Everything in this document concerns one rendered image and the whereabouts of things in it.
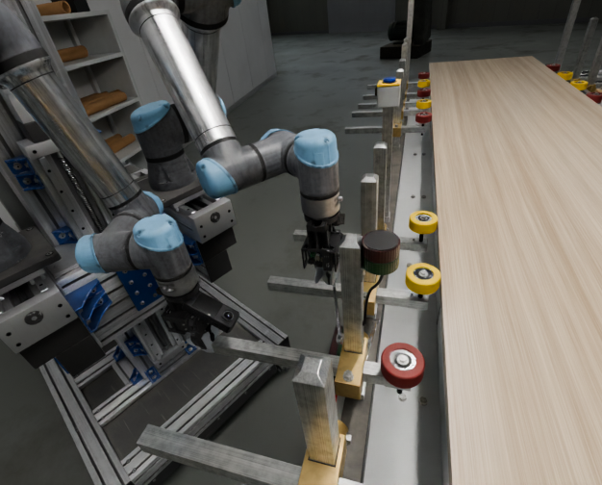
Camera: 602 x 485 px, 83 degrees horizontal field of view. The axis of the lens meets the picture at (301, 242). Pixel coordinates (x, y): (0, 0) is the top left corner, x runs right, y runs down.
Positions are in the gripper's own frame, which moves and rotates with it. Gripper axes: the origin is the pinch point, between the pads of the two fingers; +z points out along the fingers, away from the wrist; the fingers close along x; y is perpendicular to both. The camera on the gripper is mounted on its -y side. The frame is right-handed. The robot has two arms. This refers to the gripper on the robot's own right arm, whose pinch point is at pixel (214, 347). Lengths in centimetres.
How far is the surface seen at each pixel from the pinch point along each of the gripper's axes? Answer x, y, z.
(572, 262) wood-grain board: -35, -79, -7
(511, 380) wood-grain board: 0, -60, -7
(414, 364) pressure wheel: 0.5, -44.4, -7.7
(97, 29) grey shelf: -231, 215, -60
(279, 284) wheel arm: -23.5, -8.1, 0.1
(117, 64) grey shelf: -231, 209, -33
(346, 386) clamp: 5.0, -32.3, -3.5
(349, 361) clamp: 0.0, -32.1, -4.3
